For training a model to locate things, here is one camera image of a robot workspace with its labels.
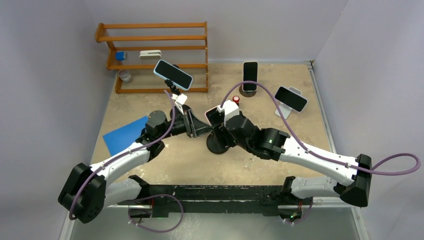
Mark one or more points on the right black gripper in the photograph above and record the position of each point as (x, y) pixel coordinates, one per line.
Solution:
(221, 131)

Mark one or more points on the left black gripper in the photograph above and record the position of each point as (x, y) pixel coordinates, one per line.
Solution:
(193, 126)

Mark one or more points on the black round-base phone stand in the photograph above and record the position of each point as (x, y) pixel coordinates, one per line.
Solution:
(218, 143)

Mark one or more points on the pink case phone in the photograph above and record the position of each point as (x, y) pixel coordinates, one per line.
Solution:
(213, 116)

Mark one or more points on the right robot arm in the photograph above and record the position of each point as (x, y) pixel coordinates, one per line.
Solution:
(344, 177)

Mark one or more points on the dark round phone stand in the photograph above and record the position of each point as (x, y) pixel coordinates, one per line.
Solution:
(247, 94)

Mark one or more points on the blue case phone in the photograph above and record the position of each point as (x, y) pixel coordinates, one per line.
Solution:
(178, 77)

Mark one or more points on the black tall phone stand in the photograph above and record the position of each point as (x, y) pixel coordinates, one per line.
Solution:
(174, 89)

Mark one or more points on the white folding phone stand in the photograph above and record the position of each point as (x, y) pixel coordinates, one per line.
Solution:
(285, 110)

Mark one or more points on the white case upright phone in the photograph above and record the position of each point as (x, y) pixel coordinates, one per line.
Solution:
(250, 73)

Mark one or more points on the black phone on white stand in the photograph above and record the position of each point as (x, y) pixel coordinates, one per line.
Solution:
(291, 99)

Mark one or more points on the red capped small bottle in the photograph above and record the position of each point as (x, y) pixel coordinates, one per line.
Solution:
(236, 99)

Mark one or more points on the blue flat sheet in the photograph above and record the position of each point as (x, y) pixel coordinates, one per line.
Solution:
(121, 138)

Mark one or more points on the white clip object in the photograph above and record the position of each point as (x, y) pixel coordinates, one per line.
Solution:
(150, 54)

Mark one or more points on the blue white small object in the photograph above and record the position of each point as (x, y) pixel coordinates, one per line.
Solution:
(121, 56)

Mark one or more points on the wooden shelf rack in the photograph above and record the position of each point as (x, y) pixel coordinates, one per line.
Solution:
(184, 44)

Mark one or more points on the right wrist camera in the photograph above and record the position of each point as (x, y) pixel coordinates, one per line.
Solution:
(230, 109)

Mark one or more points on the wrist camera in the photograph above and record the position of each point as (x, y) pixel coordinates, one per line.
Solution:
(230, 109)
(179, 101)

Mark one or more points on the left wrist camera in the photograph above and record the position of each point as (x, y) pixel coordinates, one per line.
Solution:
(179, 101)

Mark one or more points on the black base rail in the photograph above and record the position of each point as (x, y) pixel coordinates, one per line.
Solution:
(267, 200)

